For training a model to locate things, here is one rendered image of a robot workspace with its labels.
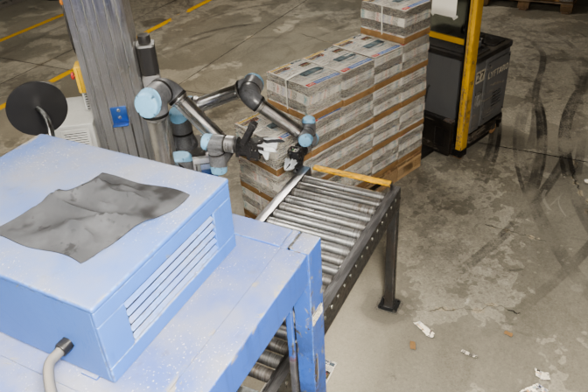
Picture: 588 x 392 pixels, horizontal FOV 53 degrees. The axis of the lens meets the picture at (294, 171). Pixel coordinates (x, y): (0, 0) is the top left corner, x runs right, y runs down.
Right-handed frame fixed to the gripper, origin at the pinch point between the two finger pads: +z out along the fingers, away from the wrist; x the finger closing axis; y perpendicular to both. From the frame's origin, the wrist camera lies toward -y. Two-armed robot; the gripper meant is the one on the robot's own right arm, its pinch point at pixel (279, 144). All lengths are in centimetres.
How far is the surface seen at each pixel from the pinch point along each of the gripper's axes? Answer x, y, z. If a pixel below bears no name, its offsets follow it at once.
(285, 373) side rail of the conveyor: 73, 54, 24
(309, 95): -96, 9, -13
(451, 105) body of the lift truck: -238, 55, 65
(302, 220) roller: -12.6, 42.8, 6.2
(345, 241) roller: -2, 44, 29
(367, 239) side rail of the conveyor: -4, 43, 39
